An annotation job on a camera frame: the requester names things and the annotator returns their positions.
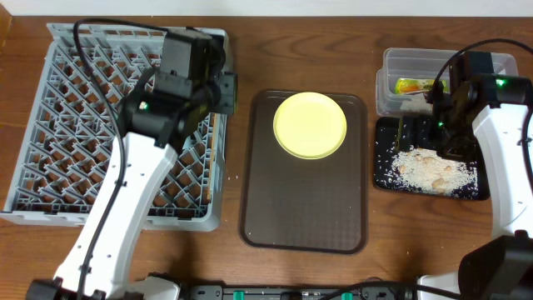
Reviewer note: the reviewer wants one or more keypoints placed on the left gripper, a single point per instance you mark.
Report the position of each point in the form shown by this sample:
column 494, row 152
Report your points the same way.
column 227, row 93

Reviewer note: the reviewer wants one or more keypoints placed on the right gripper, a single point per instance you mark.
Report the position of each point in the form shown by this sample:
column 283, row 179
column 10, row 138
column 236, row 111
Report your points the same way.
column 435, row 136

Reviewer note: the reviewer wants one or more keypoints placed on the green snack wrapper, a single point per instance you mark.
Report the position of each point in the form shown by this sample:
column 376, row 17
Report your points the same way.
column 410, row 86

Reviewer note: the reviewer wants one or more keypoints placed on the rice and food scraps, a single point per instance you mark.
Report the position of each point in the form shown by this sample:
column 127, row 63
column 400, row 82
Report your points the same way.
column 423, row 171

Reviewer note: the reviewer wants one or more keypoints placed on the yellow plate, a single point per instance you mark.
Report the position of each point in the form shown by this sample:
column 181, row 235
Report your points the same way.
column 309, row 125

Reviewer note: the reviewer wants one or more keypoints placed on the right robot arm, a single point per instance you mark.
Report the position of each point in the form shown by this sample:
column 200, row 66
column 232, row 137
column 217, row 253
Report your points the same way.
column 486, row 118

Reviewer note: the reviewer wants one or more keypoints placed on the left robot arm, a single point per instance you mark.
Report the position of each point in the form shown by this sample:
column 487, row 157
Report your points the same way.
column 154, row 121

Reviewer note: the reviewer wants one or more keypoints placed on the black waste tray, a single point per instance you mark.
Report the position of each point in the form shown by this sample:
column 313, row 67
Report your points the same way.
column 385, row 136

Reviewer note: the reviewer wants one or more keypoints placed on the clear plastic bin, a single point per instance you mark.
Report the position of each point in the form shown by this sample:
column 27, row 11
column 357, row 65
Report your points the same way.
column 405, row 63

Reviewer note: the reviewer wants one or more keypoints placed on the dark brown serving tray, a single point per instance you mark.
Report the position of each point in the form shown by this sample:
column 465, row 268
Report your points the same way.
column 305, row 205

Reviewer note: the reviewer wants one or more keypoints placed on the grey dish rack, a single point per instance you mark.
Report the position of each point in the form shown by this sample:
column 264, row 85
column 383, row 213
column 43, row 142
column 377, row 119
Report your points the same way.
column 65, row 150

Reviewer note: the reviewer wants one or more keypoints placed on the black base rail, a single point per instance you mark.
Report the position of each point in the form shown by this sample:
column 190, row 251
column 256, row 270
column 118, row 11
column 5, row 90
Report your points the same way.
column 291, row 293

